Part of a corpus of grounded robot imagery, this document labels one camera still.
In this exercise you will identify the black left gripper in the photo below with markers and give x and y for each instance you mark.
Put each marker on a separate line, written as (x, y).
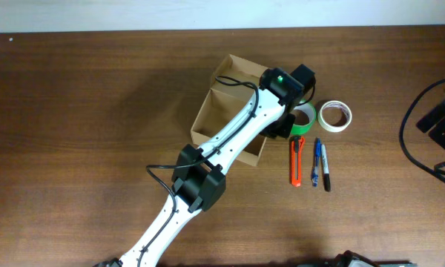
(285, 130)

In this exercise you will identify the green tape roll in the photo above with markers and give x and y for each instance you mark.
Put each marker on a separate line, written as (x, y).
(305, 116)

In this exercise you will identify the brown cardboard box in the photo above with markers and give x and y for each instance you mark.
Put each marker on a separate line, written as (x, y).
(223, 103)

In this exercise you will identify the red utility knife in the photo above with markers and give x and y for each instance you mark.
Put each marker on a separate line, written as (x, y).
(296, 147)

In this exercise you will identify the cream masking tape roll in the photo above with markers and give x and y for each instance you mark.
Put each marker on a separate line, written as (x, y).
(334, 116)

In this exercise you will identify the blue pen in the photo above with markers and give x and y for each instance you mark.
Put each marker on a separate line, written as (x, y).
(315, 167)

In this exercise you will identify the black and white marker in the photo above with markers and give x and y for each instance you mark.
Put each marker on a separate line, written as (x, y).
(326, 177)

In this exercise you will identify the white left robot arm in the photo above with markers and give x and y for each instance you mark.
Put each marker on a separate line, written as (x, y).
(199, 175)

